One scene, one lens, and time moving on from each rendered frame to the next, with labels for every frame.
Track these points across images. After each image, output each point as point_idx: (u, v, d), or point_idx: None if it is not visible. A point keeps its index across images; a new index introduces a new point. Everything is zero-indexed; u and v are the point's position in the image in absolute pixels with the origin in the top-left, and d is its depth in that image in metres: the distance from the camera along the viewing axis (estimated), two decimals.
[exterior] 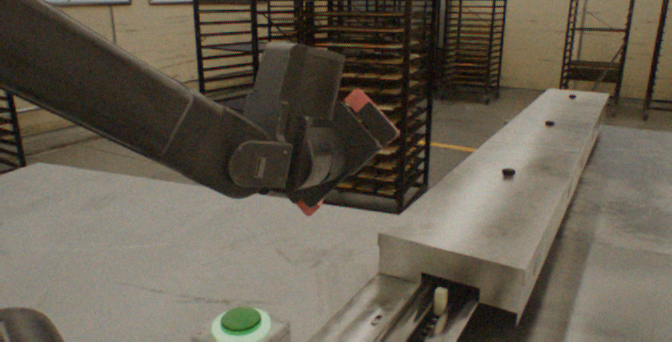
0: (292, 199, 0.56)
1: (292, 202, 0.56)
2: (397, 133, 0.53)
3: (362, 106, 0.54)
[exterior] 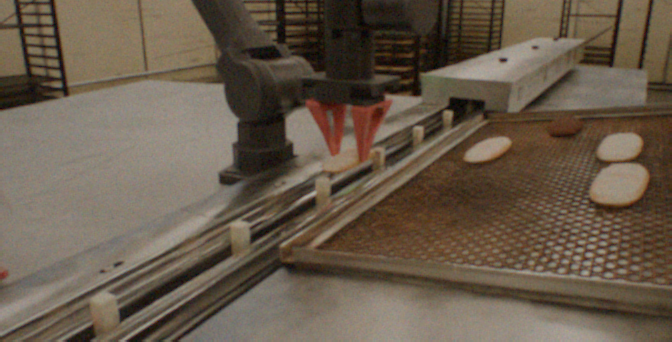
0: (382, 96, 0.58)
1: (384, 96, 0.58)
2: None
3: None
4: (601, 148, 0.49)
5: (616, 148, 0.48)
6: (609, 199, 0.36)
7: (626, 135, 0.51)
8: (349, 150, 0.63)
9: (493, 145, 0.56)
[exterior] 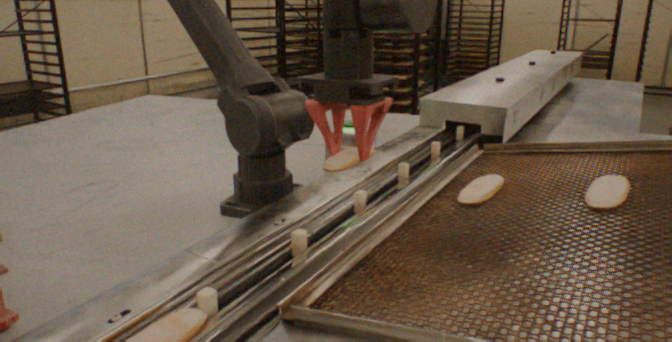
0: (381, 95, 0.58)
1: (384, 95, 0.58)
2: None
3: None
4: (589, 193, 0.51)
5: (603, 194, 0.50)
6: (328, 166, 0.58)
7: (614, 179, 0.53)
8: (162, 321, 0.41)
9: (486, 185, 0.58)
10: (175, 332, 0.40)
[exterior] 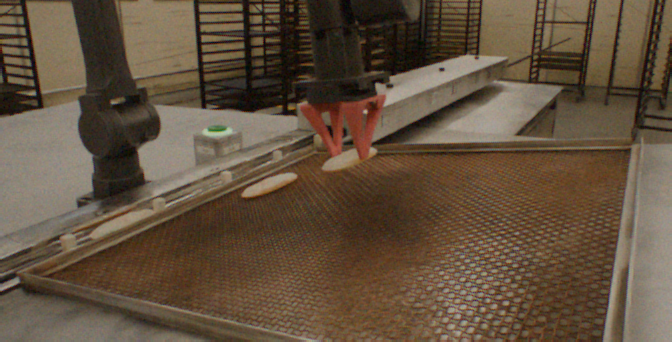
0: (373, 91, 0.58)
1: (376, 91, 0.58)
2: None
3: None
4: (328, 160, 0.60)
5: (335, 160, 0.59)
6: (94, 235, 0.65)
7: None
8: None
9: (271, 182, 0.68)
10: None
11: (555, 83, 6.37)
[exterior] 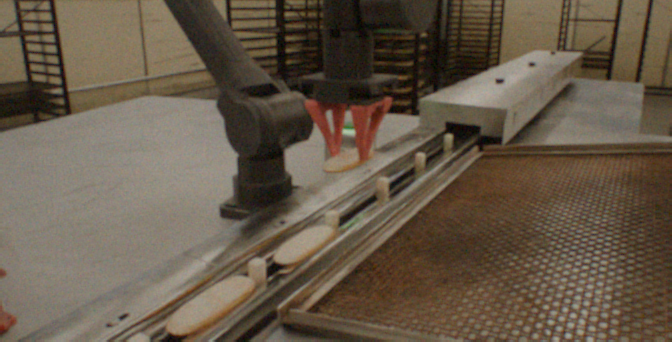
0: (381, 95, 0.58)
1: (383, 95, 0.58)
2: None
3: None
4: (282, 246, 0.55)
5: (290, 249, 0.54)
6: (173, 328, 0.42)
7: (317, 233, 0.57)
8: None
9: (353, 156, 0.60)
10: None
11: None
